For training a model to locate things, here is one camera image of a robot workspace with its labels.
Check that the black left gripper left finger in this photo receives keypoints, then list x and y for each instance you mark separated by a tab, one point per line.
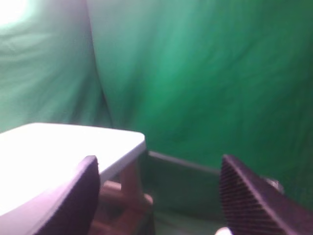
61	201

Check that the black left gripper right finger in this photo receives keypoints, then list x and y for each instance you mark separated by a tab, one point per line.
252	206

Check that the reddish translucent top drawer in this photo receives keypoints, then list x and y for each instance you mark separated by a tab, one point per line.
123	208

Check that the green backdrop cloth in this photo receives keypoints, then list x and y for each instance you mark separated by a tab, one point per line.
199	78

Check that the white drawer cabinet frame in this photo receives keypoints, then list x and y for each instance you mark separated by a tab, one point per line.
35	156

